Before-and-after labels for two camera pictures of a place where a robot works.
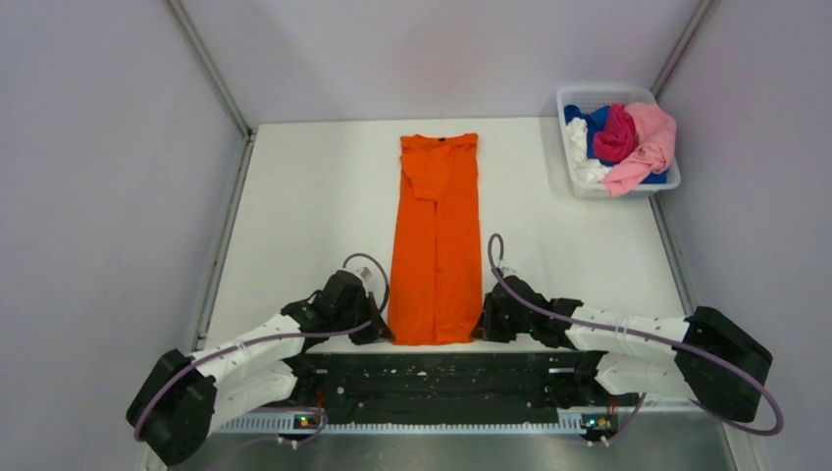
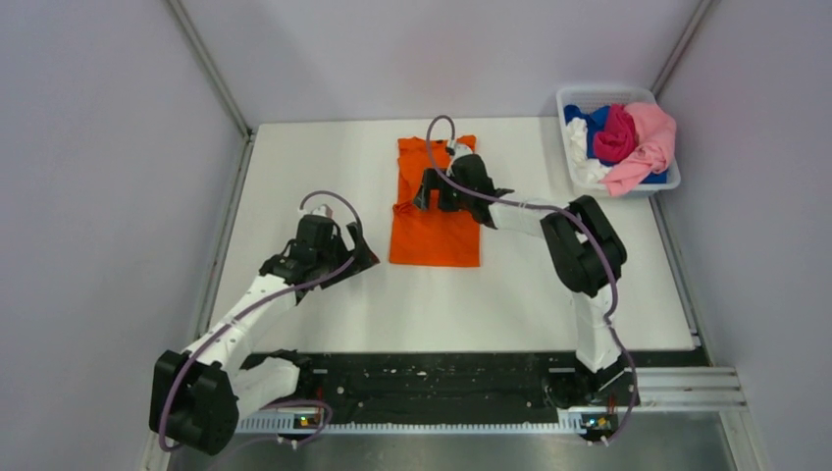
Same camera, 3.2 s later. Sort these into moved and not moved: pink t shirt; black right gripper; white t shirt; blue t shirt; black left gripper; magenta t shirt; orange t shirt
Moved: orange t shirt; black left gripper; black right gripper
Not moved: magenta t shirt; pink t shirt; white t shirt; blue t shirt
